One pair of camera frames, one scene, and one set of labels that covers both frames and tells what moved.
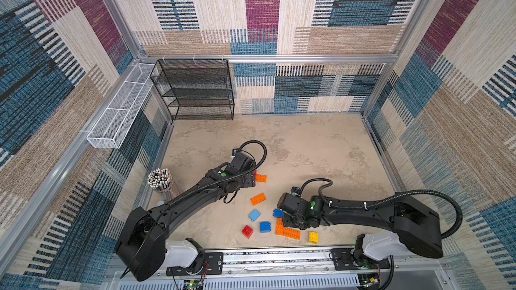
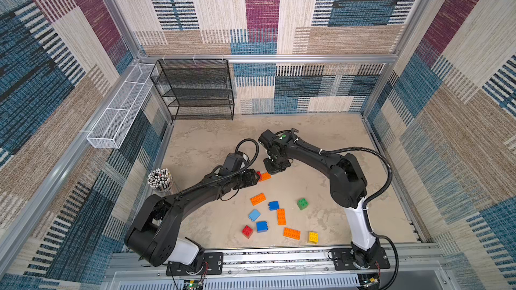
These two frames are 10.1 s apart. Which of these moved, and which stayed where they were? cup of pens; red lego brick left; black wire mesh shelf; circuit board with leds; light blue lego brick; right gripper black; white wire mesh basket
Moved: right gripper black
Stayed: light blue lego brick; white wire mesh basket; cup of pens; black wire mesh shelf; red lego brick left; circuit board with leds
